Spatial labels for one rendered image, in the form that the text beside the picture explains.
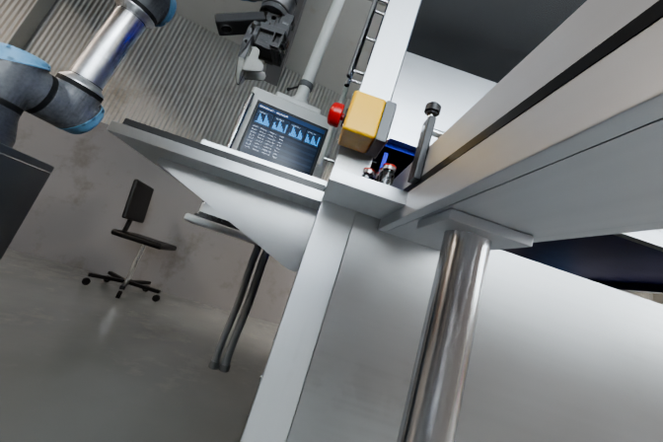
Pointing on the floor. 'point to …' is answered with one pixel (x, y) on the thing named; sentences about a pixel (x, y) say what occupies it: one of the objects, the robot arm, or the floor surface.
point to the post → (332, 223)
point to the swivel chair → (137, 205)
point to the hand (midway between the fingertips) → (236, 78)
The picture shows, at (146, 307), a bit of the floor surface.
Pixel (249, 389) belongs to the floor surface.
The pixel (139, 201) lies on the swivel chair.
